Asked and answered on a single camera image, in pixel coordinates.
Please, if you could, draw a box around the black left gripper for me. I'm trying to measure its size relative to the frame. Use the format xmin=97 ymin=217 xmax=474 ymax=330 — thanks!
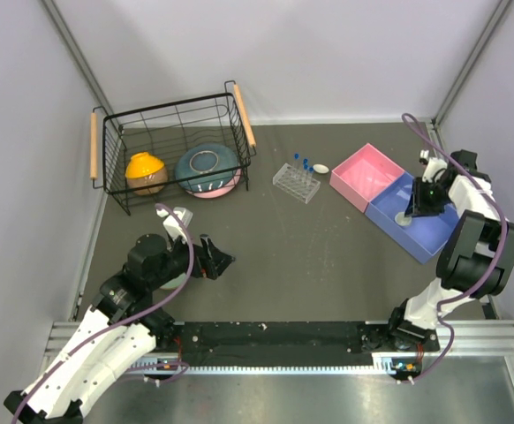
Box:
xmin=149 ymin=229 xmax=235 ymax=290

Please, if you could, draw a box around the small white cup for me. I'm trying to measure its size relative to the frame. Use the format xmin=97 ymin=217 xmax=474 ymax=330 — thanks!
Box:
xmin=394 ymin=212 xmax=412 ymax=227

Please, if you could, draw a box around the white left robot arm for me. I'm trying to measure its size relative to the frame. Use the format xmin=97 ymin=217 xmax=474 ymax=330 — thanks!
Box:
xmin=4 ymin=234 xmax=235 ymax=423

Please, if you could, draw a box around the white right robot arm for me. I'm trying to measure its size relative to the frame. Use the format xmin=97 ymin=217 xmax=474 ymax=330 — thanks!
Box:
xmin=386 ymin=150 xmax=514 ymax=350

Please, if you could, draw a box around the blue plastic box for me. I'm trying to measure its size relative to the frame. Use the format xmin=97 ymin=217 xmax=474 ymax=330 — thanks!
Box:
xmin=365 ymin=172 xmax=458 ymax=263

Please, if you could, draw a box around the green ceramic bowl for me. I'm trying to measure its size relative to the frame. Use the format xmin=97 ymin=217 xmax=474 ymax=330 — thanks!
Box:
xmin=160 ymin=273 xmax=188 ymax=291

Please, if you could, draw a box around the pink plastic box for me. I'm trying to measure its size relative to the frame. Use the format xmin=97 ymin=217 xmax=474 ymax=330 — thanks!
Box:
xmin=329 ymin=143 xmax=404 ymax=213

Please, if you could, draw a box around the pink ceramic plate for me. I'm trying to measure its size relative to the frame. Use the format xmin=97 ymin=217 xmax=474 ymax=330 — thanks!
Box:
xmin=193 ymin=170 xmax=242 ymax=199

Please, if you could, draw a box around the small white lid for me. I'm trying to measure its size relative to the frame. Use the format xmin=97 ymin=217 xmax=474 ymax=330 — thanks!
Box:
xmin=313 ymin=163 xmax=329 ymax=174

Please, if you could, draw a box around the clear test tube rack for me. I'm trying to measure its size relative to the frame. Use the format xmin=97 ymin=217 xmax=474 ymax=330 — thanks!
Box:
xmin=272 ymin=163 xmax=321 ymax=204

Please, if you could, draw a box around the orange ceramic bowl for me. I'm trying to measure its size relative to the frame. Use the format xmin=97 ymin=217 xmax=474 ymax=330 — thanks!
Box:
xmin=125 ymin=152 xmax=169 ymax=196

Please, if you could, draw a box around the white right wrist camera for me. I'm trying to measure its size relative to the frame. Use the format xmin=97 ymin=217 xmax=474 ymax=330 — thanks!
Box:
xmin=419 ymin=150 xmax=448 ymax=183

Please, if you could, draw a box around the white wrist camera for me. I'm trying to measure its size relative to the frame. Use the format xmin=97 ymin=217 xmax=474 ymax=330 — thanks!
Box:
xmin=155 ymin=207 xmax=193 ymax=243
xmin=419 ymin=150 xmax=448 ymax=183

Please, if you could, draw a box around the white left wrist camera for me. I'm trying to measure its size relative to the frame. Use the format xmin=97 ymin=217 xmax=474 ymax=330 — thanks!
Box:
xmin=155 ymin=207 xmax=193 ymax=243

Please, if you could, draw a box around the black wire basket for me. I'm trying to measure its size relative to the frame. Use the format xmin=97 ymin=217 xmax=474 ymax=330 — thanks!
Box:
xmin=90 ymin=80 xmax=256 ymax=213

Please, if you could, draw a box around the aluminium cable rail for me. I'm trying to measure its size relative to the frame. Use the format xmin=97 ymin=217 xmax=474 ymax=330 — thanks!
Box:
xmin=49 ymin=320 xmax=514 ymax=376

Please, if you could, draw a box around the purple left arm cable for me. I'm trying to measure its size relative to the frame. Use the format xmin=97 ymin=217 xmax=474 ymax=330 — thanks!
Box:
xmin=9 ymin=202 xmax=196 ymax=424

